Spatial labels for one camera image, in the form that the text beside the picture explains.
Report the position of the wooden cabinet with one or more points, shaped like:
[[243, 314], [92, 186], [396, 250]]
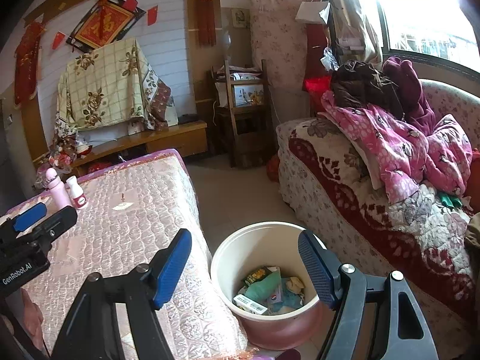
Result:
[[176, 138]]

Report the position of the dark green yellow packet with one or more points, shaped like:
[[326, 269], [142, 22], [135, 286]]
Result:
[[257, 275]]

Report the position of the white pink-label medicine bottle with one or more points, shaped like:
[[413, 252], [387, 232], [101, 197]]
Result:
[[78, 195]]

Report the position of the red hanging garment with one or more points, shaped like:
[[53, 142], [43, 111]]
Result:
[[317, 45]]

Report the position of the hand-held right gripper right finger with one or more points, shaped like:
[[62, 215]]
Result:
[[315, 270]]

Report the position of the beige wad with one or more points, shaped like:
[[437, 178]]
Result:
[[296, 284]]

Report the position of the small framed picture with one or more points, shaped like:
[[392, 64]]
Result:
[[240, 18]]

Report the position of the maroon garment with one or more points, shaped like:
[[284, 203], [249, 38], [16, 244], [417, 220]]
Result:
[[408, 86]]

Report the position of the green cloth scrap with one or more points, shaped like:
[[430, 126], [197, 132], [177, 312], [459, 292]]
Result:
[[450, 199]]

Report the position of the dark brown clothes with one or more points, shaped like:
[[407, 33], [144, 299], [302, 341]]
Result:
[[360, 86]]

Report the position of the white paper bag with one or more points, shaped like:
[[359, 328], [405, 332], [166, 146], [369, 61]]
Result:
[[311, 13]]

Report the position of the black box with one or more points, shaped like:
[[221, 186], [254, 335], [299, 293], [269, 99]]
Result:
[[187, 117]]

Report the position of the pink floral blanket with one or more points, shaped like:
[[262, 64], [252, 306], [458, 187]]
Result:
[[393, 146]]

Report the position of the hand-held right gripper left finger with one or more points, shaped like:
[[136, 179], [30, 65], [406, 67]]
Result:
[[172, 270]]

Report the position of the floral covered sofa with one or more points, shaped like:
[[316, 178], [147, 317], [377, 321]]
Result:
[[337, 195]]

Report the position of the orange red sack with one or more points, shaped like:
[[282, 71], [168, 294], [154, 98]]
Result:
[[273, 168]]

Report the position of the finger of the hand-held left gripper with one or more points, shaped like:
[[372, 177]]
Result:
[[56, 225], [30, 213]]

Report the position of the floral checked cloth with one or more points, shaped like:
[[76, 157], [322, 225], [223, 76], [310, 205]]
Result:
[[108, 82]]

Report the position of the red plastic bag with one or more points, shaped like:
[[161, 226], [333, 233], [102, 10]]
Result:
[[317, 84]]

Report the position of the red knot ornament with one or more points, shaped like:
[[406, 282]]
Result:
[[26, 63], [206, 18]]

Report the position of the white board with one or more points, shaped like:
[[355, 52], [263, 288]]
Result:
[[171, 111]]

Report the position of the heap of red snack packets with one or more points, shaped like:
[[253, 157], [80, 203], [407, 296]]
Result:
[[69, 152]]

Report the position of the beige curtain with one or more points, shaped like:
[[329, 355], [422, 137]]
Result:
[[360, 15]]

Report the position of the green plush cloth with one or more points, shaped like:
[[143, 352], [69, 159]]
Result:
[[264, 287]]

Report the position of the pink bottle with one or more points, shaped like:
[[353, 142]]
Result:
[[58, 191]]

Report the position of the diamond red gold wall hanging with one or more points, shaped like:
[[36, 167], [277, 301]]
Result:
[[103, 24]]

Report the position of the floral covered standing appliance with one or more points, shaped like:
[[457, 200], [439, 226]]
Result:
[[281, 45]]

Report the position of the orange cushion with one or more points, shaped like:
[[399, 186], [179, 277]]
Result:
[[473, 183]]

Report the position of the wooden shelf stand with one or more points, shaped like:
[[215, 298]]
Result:
[[243, 120]]

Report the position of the blue plastic bag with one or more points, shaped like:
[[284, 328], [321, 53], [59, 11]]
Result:
[[290, 298]]

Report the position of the small red flag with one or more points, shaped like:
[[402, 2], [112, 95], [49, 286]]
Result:
[[129, 2], [58, 40], [152, 15]]

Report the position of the white plastic bucket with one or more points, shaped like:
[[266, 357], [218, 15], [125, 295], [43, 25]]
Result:
[[225, 262]]

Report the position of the green and white medicine box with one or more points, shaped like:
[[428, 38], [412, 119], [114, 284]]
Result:
[[249, 303]]

